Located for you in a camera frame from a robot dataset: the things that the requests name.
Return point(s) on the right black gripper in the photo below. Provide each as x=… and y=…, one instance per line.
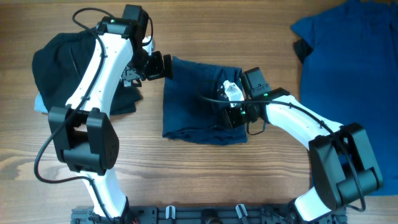
x=232, y=121

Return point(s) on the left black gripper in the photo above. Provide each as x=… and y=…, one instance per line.
x=158, y=66

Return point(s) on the navy blue shorts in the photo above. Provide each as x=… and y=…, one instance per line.
x=190, y=118

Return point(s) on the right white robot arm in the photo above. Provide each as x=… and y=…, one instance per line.
x=344, y=167

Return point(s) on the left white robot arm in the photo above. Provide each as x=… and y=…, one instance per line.
x=82, y=133

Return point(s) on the black folded clothes pile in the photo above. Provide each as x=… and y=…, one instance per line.
x=84, y=71

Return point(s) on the black garment under shirt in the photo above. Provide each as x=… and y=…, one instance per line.
x=302, y=50

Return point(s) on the blue polo shirt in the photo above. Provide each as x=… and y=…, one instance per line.
x=351, y=75

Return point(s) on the light blue cloth corner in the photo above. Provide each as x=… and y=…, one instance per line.
x=39, y=104

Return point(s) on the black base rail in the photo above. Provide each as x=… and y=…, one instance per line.
x=217, y=214

